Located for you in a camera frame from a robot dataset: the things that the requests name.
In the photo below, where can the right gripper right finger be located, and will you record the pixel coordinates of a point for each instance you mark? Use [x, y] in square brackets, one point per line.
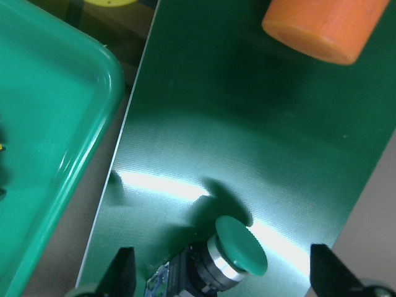
[329, 276]

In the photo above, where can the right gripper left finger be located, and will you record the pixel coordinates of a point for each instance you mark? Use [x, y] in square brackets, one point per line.
[118, 280]

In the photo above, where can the plain orange cylinder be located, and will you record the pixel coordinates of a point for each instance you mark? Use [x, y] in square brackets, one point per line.
[330, 31]

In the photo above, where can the green conveyor belt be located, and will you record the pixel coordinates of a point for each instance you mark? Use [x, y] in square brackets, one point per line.
[225, 120]

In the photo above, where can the green plastic tray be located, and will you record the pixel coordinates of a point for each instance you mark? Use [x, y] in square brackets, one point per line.
[60, 89]

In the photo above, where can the yellow plastic tray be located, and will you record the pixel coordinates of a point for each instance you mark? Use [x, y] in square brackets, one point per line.
[110, 3]

